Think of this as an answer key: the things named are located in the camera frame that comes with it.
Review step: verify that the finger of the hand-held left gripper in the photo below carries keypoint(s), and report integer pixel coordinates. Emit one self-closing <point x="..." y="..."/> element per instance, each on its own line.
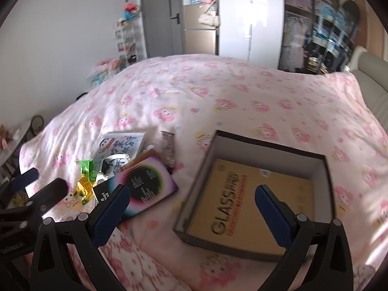
<point x="51" y="192"/>
<point x="25" y="178"/>

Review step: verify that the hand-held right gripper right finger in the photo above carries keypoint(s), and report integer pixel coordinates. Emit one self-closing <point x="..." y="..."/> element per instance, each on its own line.
<point x="274" y="215"/>

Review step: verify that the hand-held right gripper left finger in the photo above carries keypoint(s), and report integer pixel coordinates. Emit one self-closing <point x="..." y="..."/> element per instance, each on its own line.
<point x="110" y="215"/>

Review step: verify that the yellow foil wrapper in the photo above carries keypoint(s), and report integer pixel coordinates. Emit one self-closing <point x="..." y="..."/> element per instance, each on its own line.
<point x="85" y="188"/>

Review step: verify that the yellow package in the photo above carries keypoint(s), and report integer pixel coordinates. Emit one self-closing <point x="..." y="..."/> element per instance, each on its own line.
<point x="242" y="203"/>

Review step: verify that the green snack packet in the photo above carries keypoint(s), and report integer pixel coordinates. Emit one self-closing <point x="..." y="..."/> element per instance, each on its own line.
<point x="89" y="168"/>

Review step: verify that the black booklet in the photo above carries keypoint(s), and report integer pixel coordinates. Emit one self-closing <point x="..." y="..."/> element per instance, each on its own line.
<point x="145" y="185"/>

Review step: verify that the clear cartoon phone case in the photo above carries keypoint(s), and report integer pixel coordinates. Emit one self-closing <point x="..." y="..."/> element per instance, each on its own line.
<point x="119" y="161"/>

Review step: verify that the cartoon picture board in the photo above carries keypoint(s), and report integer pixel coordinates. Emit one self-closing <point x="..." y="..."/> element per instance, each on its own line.
<point x="124" y="144"/>

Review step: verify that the black cardboard box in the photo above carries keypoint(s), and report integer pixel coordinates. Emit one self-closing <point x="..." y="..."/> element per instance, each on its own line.
<point x="230" y="148"/>

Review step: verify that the brown cream tube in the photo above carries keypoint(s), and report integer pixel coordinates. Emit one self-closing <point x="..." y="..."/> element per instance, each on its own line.
<point x="168" y="148"/>

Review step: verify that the pink printed blanket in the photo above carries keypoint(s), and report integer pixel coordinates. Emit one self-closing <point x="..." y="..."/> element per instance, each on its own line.
<point x="212" y="97"/>

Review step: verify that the pile of pink blue boxes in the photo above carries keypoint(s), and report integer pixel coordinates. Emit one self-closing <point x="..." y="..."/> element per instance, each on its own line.
<point x="104" y="69"/>

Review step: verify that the white shelf rack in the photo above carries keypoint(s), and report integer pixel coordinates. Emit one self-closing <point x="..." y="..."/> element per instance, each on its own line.
<point x="125" y="42"/>

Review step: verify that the beige padded headboard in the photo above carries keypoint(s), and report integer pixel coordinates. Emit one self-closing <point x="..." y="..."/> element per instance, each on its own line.
<point x="369" y="75"/>

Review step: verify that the dark glass-door wardrobe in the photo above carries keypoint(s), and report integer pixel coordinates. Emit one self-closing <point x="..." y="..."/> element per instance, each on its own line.
<point x="303" y="36"/>

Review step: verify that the beige refrigerator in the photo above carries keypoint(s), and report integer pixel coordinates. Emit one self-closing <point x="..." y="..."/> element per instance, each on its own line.
<point x="200" y="39"/>

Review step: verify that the white wardrobe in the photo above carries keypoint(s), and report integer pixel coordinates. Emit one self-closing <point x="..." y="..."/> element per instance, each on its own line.
<point x="242" y="21"/>

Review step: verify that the red plush toy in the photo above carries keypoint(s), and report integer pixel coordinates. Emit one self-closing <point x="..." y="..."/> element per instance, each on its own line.
<point x="131" y="10"/>

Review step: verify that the grey door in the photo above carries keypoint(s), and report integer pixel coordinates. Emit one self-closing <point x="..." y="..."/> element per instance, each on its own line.
<point x="157" y="18"/>

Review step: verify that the white handbag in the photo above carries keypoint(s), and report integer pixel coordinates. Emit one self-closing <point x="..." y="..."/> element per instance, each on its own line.
<point x="209" y="19"/>

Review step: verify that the black skateboard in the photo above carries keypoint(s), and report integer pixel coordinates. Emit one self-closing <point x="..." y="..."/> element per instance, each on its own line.
<point x="351" y="15"/>

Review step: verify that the small boxes on refrigerator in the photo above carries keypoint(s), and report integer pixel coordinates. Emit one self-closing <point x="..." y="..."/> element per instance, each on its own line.
<point x="195" y="0"/>

